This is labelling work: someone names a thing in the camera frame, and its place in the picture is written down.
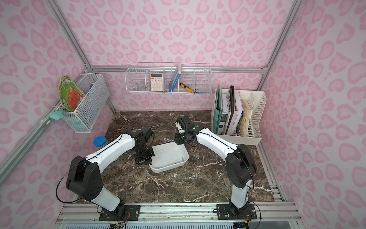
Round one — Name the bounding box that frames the white plastic storage box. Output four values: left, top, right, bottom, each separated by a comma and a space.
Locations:
149, 142, 189, 173

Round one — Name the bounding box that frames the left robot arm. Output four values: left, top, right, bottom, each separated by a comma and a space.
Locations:
66, 127, 154, 218

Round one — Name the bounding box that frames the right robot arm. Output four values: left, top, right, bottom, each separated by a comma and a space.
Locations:
174, 116, 257, 217

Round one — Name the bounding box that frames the green folder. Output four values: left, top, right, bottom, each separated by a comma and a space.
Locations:
212, 85, 223, 135

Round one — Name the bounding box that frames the yellow utility knife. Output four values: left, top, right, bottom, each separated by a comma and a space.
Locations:
179, 83, 194, 93

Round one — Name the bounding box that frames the blue lid clear jar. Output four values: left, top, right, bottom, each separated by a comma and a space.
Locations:
93, 135, 108, 148

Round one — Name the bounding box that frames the pink white book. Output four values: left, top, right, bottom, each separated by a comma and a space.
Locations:
227, 92, 243, 135

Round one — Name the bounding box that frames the white desk file organizer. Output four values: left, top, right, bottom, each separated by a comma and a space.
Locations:
211, 86, 266, 146

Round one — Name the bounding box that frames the blue book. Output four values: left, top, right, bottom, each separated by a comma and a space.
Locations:
169, 64, 181, 93

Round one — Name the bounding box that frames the black binder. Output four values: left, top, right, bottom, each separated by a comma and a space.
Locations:
224, 85, 234, 135

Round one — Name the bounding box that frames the beige woven fan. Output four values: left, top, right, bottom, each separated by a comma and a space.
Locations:
239, 99, 253, 137

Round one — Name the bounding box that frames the white pink calculator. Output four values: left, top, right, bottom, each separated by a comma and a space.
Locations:
150, 73, 164, 92

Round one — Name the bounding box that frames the clear tape roll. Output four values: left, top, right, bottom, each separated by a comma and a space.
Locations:
136, 82, 146, 92

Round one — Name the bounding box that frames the white mesh side basket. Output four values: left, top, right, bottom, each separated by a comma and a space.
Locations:
61, 73, 110, 133

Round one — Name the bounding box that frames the teal rubber toy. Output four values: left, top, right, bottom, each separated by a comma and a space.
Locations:
50, 110, 64, 121

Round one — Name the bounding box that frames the green red circuit board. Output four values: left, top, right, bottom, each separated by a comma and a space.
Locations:
59, 75, 85, 112

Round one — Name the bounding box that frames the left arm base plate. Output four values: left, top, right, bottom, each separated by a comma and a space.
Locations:
99, 204, 141, 222

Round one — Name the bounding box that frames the white wire wall basket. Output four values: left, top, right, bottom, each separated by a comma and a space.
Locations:
125, 62, 213, 94

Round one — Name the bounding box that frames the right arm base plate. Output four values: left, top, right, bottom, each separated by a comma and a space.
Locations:
213, 204, 257, 221

